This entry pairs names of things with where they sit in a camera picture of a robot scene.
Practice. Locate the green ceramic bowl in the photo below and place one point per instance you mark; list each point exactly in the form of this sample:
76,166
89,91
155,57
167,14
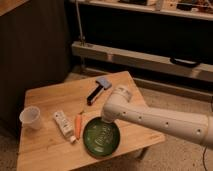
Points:
101,139

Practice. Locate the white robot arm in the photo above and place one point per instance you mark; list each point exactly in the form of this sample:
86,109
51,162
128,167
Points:
193,127

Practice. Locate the orange carrot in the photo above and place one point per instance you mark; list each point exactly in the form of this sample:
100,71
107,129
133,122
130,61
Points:
78,124

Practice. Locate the white tube bottle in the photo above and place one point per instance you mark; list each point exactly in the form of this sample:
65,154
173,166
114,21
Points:
65,126

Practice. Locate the wooden table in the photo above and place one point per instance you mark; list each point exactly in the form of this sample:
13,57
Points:
47,150

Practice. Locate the metal shelf rack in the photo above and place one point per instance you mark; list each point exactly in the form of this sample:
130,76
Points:
143,39

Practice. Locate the clear plastic cup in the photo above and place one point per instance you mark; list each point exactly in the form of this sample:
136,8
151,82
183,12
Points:
31,117

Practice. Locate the black handle on shelf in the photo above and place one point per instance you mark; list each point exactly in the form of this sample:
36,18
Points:
189,64

